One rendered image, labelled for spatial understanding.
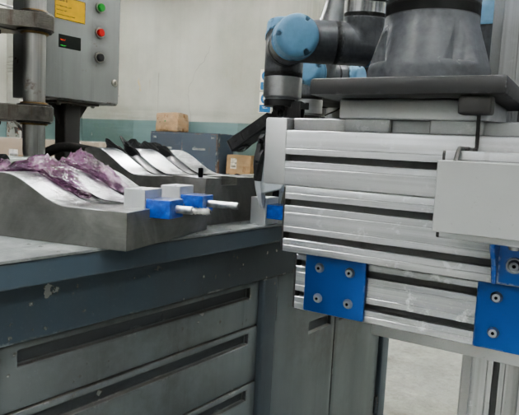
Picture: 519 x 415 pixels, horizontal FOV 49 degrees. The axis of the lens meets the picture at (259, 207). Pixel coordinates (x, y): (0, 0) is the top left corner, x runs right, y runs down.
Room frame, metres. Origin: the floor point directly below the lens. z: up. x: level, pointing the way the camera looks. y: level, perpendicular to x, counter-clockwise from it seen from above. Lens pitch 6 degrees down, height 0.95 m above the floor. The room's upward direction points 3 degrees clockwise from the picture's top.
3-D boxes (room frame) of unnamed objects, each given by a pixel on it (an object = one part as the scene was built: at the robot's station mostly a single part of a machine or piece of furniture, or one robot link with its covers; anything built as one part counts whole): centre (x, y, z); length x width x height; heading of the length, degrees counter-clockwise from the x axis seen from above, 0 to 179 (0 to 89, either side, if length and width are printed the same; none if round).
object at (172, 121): (8.60, 1.38, 1.26); 0.42 x 0.33 x 0.29; 63
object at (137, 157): (1.29, 0.22, 0.92); 0.35 x 0.16 x 0.09; 53
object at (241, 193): (1.31, 0.22, 0.87); 0.50 x 0.26 x 0.14; 53
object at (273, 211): (1.11, -0.05, 0.83); 0.13 x 0.05 x 0.05; 58
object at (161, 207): (0.84, 0.13, 0.86); 0.13 x 0.05 x 0.05; 70
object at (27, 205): (0.97, 0.37, 0.86); 0.50 x 0.26 x 0.11; 70
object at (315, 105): (1.57, -0.12, 1.07); 0.08 x 0.08 x 0.05
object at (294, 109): (1.12, -0.04, 0.99); 0.09 x 0.08 x 0.12; 58
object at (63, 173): (0.98, 0.37, 0.90); 0.26 x 0.18 x 0.08; 70
